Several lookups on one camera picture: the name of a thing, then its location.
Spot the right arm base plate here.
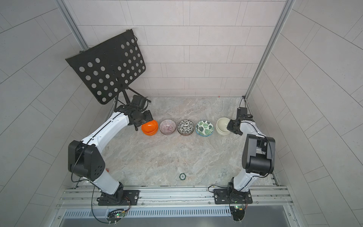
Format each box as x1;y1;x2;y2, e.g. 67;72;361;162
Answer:
213;189;253;204

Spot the small green tape roll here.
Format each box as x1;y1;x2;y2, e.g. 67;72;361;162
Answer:
179;173;186;181

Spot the aluminium mounting rail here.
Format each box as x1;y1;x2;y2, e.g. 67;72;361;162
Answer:
55;186;293;209

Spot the black floral bowl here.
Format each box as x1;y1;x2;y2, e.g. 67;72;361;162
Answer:
177;120;194;136

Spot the cream bowl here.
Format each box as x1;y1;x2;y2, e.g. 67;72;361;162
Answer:
216;129;230;136
216;117;230;134

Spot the left circuit board connector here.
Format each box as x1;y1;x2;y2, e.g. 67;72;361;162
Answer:
106;209;127;225

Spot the right circuit board connector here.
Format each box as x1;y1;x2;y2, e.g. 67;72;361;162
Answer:
229;206;245;222

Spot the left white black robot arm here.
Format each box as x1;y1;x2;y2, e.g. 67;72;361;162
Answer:
68;95;153;195

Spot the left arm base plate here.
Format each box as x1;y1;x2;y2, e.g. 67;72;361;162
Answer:
97;190;140;206

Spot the orange bowl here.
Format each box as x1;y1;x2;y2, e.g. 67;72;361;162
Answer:
141;120;158;136

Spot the circuit board connector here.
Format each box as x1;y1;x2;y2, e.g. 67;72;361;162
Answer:
229;206;245;222
106;209;127;225

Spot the purple striped bowl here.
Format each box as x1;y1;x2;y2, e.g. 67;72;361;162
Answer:
159;119;176;135

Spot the small green leaf bowl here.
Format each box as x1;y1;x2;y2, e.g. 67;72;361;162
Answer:
196;120;214;137

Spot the black perforated music stand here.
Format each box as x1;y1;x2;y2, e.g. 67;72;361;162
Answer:
66;29;146;105

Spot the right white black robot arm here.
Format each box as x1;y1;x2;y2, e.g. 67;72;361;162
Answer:
227;107;276;193

